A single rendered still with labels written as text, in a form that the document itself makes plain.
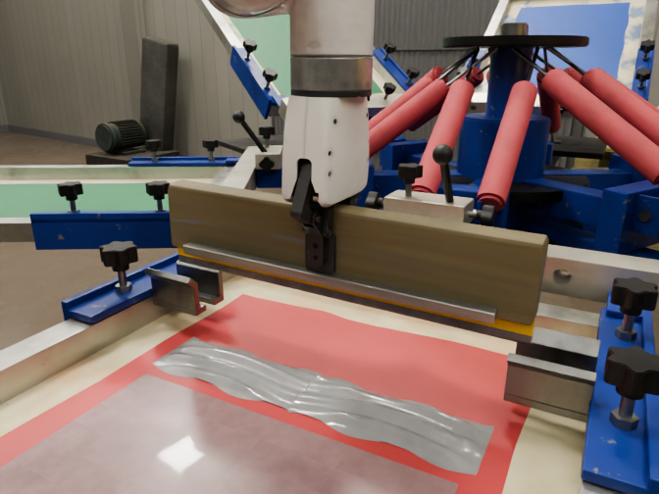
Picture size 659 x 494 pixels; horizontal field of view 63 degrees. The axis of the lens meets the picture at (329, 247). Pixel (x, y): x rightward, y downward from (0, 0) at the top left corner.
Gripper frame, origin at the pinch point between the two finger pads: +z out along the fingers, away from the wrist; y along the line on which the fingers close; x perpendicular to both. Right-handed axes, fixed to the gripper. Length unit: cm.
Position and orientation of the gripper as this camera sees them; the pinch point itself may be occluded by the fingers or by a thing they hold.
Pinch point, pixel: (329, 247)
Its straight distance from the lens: 54.8
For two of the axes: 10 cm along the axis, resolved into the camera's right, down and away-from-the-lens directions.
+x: 8.8, 1.6, -4.4
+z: -0.1, 9.4, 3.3
